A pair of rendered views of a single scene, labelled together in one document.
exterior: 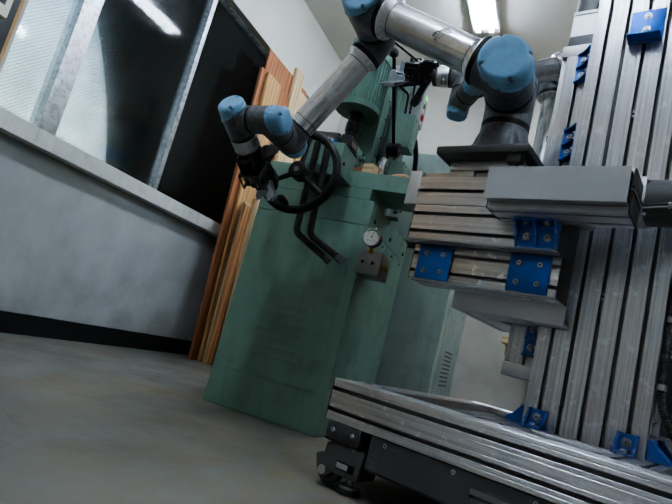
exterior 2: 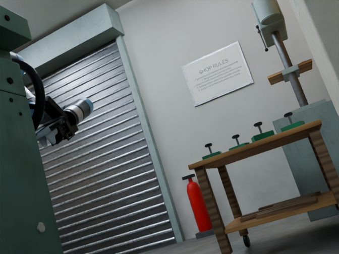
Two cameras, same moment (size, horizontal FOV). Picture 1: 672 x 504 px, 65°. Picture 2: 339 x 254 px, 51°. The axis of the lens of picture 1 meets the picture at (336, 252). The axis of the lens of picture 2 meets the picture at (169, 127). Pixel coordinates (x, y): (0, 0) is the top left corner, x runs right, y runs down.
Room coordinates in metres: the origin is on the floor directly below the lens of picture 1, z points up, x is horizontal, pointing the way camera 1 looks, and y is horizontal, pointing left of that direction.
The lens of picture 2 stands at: (2.74, 0.56, 0.36)
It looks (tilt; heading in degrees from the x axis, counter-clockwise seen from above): 12 degrees up; 176
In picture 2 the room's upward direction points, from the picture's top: 18 degrees counter-clockwise
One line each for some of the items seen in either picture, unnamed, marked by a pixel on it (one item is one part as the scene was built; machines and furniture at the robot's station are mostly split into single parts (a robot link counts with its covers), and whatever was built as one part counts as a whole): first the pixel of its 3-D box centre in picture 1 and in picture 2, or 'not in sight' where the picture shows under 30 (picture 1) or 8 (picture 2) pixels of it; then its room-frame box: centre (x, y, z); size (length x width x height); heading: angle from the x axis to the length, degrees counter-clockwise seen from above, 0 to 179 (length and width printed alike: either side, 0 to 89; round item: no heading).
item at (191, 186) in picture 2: not in sight; (198, 204); (-0.85, 0.88, 0.30); 0.19 x 0.18 x 0.60; 156
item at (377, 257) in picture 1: (373, 266); not in sight; (1.75, -0.13, 0.58); 0.12 x 0.08 x 0.08; 158
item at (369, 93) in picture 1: (365, 79); not in sight; (1.98, 0.06, 1.35); 0.18 x 0.18 x 0.31
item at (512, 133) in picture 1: (501, 145); not in sight; (1.22, -0.33, 0.87); 0.15 x 0.15 x 0.10
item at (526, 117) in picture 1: (510, 101); not in sight; (1.22, -0.33, 0.98); 0.13 x 0.12 x 0.14; 156
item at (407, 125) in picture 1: (405, 134); not in sight; (2.13, -0.16, 1.22); 0.09 x 0.08 x 0.15; 158
